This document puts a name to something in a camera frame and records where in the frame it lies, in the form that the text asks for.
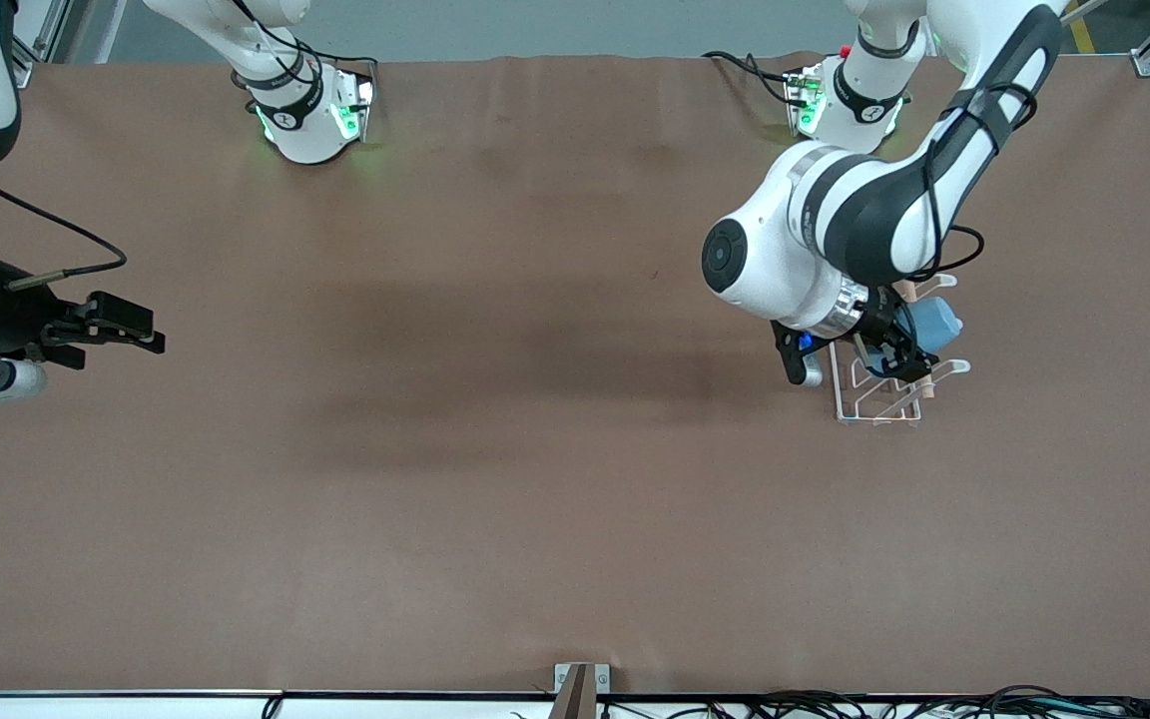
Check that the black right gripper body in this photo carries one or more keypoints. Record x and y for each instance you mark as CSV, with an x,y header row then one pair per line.
x,y
16,318

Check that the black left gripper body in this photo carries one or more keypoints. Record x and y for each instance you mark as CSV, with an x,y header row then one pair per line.
x,y
885,332

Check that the blue plastic cup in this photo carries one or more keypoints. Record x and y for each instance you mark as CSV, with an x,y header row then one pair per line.
x,y
939,322

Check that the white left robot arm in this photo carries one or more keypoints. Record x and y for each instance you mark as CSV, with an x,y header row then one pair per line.
x,y
785,250

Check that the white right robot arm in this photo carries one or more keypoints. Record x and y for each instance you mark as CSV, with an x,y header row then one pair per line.
x,y
305,130

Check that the grey metal tube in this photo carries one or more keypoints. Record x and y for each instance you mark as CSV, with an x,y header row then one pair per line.
x,y
1084,8

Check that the brown table cover sheet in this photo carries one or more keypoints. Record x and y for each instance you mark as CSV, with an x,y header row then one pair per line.
x,y
535,519

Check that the silver metal bracket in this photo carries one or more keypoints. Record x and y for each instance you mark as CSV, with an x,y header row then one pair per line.
x,y
603,679

